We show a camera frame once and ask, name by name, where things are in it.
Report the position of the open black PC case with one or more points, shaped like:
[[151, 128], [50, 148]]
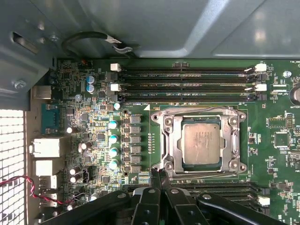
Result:
[[140, 23]]

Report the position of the metal locking lever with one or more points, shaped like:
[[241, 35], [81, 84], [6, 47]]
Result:
[[199, 175], [199, 110]]

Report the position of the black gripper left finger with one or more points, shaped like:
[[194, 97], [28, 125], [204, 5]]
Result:
[[147, 199]]

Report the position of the black RAM slot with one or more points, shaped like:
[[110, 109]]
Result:
[[187, 88], [236, 196], [187, 69], [187, 79], [257, 207], [211, 184], [222, 189], [187, 98]]

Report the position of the silver coin battery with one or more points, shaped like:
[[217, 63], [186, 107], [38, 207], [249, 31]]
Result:
[[295, 95]]

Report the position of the silver port housing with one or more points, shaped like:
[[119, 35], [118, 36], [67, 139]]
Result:
[[48, 147], [42, 92], [45, 167]]

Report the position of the blue port connector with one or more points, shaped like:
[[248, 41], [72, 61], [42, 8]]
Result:
[[50, 118]]

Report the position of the CPU socket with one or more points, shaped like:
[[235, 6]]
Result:
[[168, 122]]

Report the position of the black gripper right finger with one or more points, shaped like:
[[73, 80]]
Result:
[[180, 204]]

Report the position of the green motherboard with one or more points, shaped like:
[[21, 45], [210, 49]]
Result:
[[257, 122]]

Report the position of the silver CPU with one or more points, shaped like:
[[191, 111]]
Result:
[[201, 143]]

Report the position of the metal socket cover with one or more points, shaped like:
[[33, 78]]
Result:
[[227, 150]]

